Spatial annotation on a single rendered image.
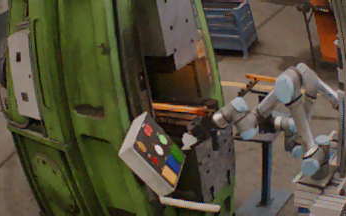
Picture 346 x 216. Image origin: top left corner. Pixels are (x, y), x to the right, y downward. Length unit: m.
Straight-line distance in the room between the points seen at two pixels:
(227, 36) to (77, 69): 4.01
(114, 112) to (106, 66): 0.24
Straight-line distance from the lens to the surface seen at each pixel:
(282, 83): 2.25
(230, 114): 2.53
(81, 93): 3.04
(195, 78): 3.32
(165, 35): 2.81
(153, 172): 2.44
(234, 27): 6.72
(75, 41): 2.95
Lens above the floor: 2.25
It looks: 23 degrees down
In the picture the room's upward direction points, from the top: 11 degrees counter-clockwise
